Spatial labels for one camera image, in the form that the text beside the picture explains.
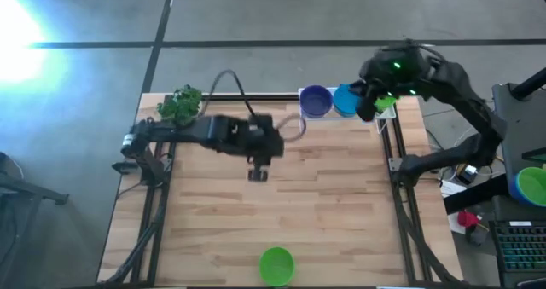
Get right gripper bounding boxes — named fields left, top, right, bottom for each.
left=356, top=43, right=432, bottom=123

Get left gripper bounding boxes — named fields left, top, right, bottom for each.
left=232, top=113, right=307, bottom=182

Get green plastic mini bowl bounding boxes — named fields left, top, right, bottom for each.
left=374, top=93, right=400, bottom=113
left=258, top=246, right=296, bottom=287

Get blue plastic mini bowl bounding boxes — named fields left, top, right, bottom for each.
left=332, top=84, right=363, bottom=118

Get purple plastic mini bowl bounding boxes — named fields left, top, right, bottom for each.
left=299, top=84, right=334, bottom=119

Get green artificial plant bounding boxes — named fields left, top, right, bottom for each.
left=156, top=84, right=204, bottom=126

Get white paper sheet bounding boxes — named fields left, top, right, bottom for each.
left=439, top=180, right=468, bottom=199
left=447, top=214, right=468, bottom=235

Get black beam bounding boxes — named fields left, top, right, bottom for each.
left=443, top=172, right=511, bottom=216

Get small red object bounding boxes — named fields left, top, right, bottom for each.
left=456, top=211, right=482, bottom=229

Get dark grey side desk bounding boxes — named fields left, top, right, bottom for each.
left=491, top=82, right=546, bottom=289

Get black pole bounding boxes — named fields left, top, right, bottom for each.
left=510, top=66, right=546, bottom=101

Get blue plastic spare bowl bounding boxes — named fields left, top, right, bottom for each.
left=508, top=171, right=546, bottom=208

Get small black device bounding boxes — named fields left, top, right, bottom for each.
left=464, top=225, right=491, bottom=246

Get green plastic spare bowl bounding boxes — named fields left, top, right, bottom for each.
left=515, top=166, right=546, bottom=207

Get backlit black keyboard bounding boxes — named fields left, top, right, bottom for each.
left=489, top=220, right=546, bottom=275

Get dark grey chair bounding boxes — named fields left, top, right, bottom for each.
left=0, top=151, right=70, bottom=289

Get white wire rack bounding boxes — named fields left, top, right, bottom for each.
left=297, top=86, right=398, bottom=135

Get black aluminium frame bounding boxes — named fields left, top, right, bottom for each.
left=102, top=93, right=462, bottom=288

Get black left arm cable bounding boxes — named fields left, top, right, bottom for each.
left=200, top=68, right=259, bottom=124

